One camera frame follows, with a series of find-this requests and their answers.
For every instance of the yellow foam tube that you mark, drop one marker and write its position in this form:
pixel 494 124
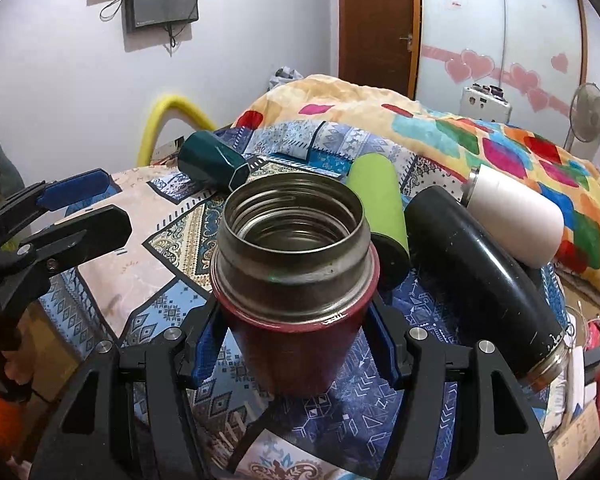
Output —
pixel 152 122

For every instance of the black wall box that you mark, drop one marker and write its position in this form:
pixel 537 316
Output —
pixel 162 5

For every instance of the white appliance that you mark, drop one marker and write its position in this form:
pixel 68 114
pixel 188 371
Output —
pixel 482 105

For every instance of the white cup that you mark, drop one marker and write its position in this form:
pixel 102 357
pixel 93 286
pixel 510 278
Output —
pixel 517 215

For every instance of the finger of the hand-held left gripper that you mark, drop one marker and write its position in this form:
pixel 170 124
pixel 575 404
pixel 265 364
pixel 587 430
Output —
pixel 87 235
pixel 77 190

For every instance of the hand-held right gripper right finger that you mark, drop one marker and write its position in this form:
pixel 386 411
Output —
pixel 383 346

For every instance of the grey plastic bag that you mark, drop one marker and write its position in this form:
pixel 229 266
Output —
pixel 285 77

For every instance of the colourful patchwork blanket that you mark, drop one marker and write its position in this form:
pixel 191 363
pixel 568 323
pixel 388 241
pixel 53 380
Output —
pixel 430 130

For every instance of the red steel cup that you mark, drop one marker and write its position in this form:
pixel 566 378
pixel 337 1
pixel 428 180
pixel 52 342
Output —
pixel 292 347

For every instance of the light green cup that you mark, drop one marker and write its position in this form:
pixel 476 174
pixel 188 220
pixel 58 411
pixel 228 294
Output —
pixel 375 195

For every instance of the brown wooden door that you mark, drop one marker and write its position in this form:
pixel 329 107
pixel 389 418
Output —
pixel 375 25

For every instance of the cardboard box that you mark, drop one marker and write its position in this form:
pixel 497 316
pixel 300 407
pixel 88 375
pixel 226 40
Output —
pixel 577 435

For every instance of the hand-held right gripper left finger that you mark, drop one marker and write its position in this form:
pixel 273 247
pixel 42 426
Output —
pixel 202 357

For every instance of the dark green cup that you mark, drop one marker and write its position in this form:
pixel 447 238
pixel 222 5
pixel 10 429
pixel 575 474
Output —
pixel 205 157

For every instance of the white wardrobe with heart stickers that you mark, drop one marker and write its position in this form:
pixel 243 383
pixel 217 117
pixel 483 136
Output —
pixel 505 20

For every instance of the black cup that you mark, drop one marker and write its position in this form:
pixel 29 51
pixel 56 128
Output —
pixel 475 280

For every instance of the blue patterned bed sheet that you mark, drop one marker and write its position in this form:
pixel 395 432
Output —
pixel 145 265

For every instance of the standing fan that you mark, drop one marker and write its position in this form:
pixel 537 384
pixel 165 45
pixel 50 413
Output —
pixel 587 110

